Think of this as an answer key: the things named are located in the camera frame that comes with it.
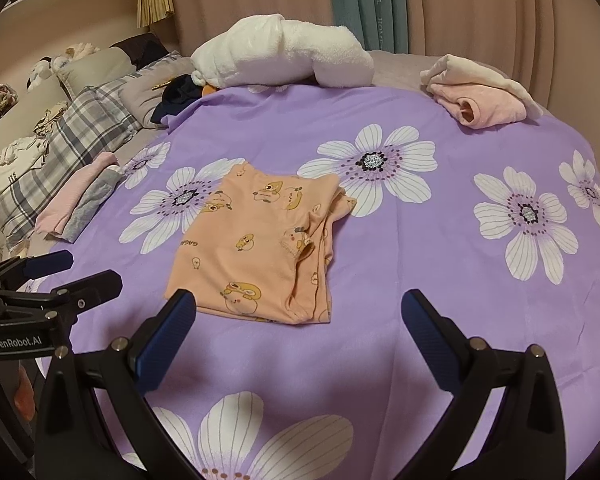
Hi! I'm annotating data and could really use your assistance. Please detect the orange cartoon print shirt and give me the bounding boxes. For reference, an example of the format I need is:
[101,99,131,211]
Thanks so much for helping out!
[164,162,358,325]

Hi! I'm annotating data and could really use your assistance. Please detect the purple floral bedsheet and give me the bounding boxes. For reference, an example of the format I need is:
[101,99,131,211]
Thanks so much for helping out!
[17,80,600,480]

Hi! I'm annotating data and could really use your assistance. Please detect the cream folded garment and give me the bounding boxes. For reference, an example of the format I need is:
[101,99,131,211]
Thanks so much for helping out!
[420,54,545,118]

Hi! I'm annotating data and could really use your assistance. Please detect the grey plaid pillow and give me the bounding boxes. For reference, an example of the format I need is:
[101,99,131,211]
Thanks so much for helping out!
[0,80,148,251]

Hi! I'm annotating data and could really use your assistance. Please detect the pink folded garment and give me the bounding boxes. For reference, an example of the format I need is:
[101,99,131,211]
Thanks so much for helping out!
[426,82,528,128]

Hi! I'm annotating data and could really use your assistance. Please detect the cream wall shelf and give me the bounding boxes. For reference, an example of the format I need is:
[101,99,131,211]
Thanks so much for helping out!
[0,0,156,86]

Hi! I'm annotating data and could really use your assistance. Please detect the white plush blanket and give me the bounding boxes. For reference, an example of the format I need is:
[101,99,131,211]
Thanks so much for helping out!
[190,12,376,90]

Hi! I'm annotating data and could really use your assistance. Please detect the grey folded clothes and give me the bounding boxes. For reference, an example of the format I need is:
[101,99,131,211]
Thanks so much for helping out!
[60,167,126,241]

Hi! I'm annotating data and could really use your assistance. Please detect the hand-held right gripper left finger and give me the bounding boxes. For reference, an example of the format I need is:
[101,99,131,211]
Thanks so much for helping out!
[32,288,208,480]

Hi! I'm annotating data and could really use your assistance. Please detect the teal curtain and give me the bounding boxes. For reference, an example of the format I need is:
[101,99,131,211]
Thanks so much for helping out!
[326,0,421,53]

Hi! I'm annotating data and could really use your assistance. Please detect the dark navy cloth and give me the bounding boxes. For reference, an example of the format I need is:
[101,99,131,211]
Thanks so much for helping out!
[151,75,206,125]

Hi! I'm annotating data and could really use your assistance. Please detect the person's left hand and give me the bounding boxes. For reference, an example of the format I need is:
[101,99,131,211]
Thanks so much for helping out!
[11,367,35,422]

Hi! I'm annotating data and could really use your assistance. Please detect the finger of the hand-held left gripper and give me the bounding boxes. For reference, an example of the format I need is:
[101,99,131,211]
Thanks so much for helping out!
[0,250,75,288]
[51,269,124,314]

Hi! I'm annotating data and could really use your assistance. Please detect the dark brown pillow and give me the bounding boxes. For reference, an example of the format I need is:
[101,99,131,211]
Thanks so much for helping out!
[111,34,171,68]

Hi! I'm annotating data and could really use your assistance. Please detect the beige curtain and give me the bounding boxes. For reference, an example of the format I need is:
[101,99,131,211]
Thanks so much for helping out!
[152,0,600,126]

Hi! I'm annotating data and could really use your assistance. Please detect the light pink folded clothes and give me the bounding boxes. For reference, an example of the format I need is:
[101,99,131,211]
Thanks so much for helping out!
[34,152,121,236]

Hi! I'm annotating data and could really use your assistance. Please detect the beige pillow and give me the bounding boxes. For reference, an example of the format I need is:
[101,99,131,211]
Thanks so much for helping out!
[57,47,136,101]

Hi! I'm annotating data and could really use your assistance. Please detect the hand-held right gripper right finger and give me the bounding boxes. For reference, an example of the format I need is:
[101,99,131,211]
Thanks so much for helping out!
[401,288,567,480]

